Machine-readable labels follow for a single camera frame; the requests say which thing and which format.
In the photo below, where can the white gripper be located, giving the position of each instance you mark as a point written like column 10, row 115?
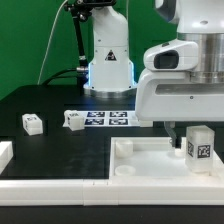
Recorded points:
column 170, row 96

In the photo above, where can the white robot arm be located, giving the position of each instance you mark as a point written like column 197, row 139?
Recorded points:
column 201, row 21

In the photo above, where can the black camera stand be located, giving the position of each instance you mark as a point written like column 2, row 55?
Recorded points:
column 80, row 11

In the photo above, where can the white U-shaped fence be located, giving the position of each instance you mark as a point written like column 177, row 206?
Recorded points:
column 115, row 190

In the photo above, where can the white square tabletop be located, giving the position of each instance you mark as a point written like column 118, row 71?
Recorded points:
column 153, row 157

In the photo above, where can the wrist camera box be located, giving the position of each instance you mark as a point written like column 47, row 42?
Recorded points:
column 174, row 55

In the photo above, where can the fiducial marker sheet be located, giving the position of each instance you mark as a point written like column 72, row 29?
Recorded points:
column 109, row 118

